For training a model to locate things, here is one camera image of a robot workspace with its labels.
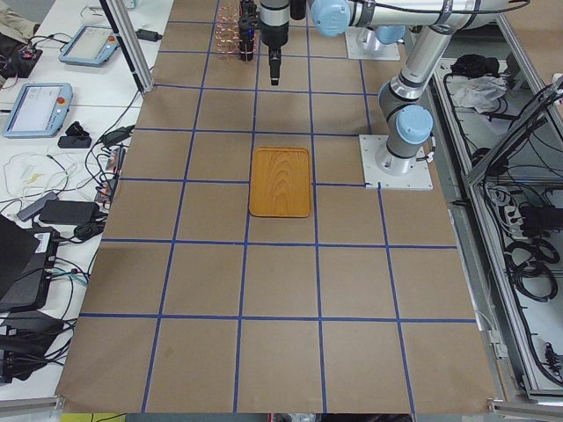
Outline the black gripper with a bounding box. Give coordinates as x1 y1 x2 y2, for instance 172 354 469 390
259 0 290 86

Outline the dark wine bottle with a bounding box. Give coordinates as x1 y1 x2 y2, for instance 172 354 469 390
238 0 259 62
289 0 307 20

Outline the wooden tray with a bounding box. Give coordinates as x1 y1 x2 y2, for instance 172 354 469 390
249 146 312 218

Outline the black power adapter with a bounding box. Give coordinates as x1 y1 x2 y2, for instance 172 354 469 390
135 29 163 42

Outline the teach pendant far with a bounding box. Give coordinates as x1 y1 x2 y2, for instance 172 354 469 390
59 25 119 68

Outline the teach pendant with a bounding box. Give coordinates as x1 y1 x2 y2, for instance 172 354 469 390
3 83 73 139
59 25 119 68

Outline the teach pendant near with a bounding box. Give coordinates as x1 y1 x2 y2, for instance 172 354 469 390
3 83 73 139

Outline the black power brick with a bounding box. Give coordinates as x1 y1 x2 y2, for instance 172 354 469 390
39 200 99 225

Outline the copper wire bottle basket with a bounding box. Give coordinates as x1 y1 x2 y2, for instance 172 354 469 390
215 1 246 62

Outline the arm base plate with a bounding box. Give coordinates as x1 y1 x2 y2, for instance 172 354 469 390
345 25 406 62
359 135 433 191

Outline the aluminium frame post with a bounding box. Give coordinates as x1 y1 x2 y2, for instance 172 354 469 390
99 0 154 95

